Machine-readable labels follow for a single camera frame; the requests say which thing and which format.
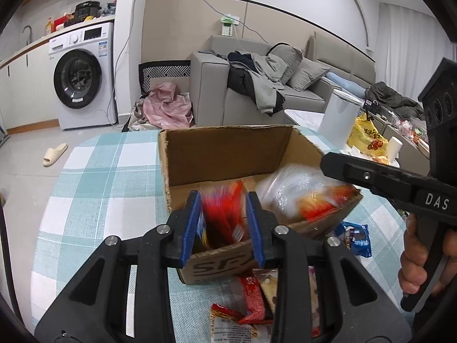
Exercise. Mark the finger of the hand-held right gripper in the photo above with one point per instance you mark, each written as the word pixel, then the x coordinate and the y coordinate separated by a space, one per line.
pixel 357 173

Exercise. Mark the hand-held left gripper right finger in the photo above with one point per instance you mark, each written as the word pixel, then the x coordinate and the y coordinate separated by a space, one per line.
pixel 255 232

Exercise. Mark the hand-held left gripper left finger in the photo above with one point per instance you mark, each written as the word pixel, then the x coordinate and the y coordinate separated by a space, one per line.
pixel 191 228

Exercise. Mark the clear plastic snack bag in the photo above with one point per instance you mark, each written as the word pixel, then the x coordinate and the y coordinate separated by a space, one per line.
pixel 285 185

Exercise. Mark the brown cardboard box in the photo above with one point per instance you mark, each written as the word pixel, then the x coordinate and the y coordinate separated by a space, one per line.
pixel 221 157

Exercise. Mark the person's right hand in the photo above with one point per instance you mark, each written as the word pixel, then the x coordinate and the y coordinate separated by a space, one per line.
pixel 410 257

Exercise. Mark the yellow plastic bag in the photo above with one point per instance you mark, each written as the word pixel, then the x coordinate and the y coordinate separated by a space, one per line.
pixel 367 137

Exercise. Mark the white paper cup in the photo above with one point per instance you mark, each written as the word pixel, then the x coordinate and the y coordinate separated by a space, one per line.
pixel 394 148

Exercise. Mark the cream snack packet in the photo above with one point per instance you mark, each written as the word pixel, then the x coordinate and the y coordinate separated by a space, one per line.
pixel 269 286

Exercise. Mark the red packet with white label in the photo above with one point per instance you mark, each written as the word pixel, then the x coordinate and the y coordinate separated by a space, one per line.
pixel 251 293

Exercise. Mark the white trash bin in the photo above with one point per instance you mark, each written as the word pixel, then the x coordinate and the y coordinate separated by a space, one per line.
pixel 337 114

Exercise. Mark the dark green jacket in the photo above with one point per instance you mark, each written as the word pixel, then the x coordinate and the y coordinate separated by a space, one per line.
pixel 389 96

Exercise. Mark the blue snack packet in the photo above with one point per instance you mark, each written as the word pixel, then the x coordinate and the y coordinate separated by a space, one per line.
pixel 357 239

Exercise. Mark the white coffee table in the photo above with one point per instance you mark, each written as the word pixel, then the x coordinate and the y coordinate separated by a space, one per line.
pixel 303 116

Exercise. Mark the red and yellow snack packet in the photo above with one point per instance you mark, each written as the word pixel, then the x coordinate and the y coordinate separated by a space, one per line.
pixel 221 312

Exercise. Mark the teal checked tablecloth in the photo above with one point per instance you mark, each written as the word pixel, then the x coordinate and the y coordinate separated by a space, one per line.
pixel 107 203

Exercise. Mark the light blue pillow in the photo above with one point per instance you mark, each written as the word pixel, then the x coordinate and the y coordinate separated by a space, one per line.
pixel 344 84

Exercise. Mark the white packet with black text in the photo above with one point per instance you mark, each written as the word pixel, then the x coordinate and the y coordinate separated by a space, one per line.
pixel 232 332

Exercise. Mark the grey pillow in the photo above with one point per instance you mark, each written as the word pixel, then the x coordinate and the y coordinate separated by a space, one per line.
pixel 285 60
pixel 309 73

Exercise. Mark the grey garment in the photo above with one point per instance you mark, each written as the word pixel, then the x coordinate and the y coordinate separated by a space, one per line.
pixel 266 78

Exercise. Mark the grey sofa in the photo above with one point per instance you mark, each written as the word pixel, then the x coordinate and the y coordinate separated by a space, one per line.
pixel 210 93

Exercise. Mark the beige slipper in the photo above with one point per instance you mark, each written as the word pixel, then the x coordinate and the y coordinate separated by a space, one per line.
pixel 55 153

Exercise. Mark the black patterned basket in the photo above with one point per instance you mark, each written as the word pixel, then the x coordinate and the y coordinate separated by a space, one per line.
pixel 164 73

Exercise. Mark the white washing machine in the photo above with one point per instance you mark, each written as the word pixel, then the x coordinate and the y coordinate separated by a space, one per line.
pixel 84 78

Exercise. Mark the white kitchen cabinet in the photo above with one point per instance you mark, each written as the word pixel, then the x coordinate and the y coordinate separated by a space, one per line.
pixel 21 78

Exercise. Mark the black rice cooker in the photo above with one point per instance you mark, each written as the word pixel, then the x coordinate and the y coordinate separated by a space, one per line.
pixel 85 10

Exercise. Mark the yellow oil bottle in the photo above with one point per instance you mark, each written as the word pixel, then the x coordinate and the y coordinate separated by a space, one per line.
pixel 49 26

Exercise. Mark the white green wall device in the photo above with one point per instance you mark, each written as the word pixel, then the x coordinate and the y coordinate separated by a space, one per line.
pixel 226 26

